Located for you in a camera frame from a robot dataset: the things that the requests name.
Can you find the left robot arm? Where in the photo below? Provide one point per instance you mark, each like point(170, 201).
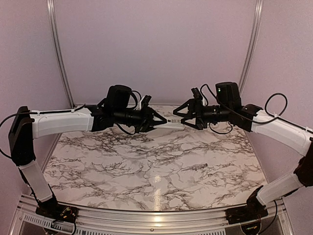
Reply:
point(112, 110)

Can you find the aluminium frame post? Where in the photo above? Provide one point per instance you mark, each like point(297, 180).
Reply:
point(255, 29)
point(58, 50)

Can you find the front aluminium rail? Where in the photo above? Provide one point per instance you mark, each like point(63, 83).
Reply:
point(98, 221)

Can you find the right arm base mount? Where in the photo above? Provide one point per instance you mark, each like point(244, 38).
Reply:
point(244, 214)

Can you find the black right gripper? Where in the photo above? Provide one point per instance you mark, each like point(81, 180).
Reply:
point(192, 105)

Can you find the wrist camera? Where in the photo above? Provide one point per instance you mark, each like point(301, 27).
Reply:
point(198, 97)
point(144, 102)

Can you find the white remote control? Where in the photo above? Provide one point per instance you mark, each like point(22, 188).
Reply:
point(173, 124)

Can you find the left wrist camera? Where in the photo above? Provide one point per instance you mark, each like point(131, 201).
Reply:
point(144, 102)

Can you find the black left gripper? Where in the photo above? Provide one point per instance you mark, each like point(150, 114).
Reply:
point(147, 120)

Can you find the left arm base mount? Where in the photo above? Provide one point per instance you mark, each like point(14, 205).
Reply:
point(58, 212)

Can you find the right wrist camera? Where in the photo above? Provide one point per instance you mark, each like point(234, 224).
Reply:
point(198, 97)

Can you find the left aluminium frame post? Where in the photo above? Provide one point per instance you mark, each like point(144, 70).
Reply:
point(58, 50)

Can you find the right aluminium frame post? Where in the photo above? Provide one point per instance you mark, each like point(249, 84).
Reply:
point(255, 29)

